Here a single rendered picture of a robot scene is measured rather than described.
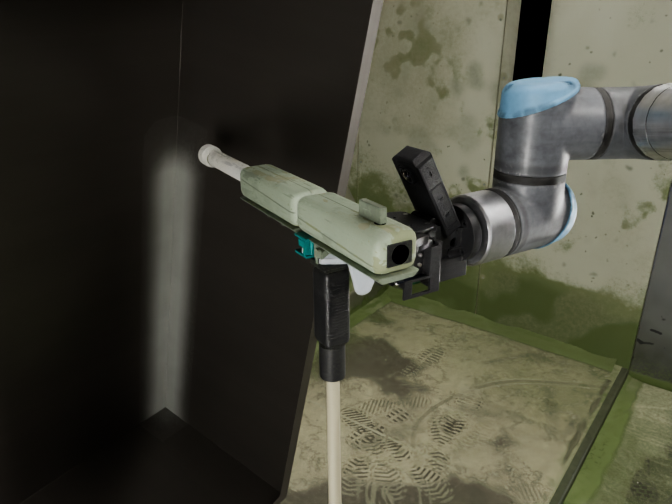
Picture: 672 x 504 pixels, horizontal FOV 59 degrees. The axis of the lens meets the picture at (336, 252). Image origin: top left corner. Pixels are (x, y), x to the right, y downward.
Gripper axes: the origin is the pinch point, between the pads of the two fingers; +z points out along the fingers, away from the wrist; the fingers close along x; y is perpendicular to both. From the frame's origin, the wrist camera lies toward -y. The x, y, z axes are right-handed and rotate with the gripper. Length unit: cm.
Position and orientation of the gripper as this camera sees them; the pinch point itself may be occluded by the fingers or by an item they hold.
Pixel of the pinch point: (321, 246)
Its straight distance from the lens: 62.9
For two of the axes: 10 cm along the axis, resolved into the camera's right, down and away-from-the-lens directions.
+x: -5.3, -3.1, 7.9
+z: -8.5, 1.9, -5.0
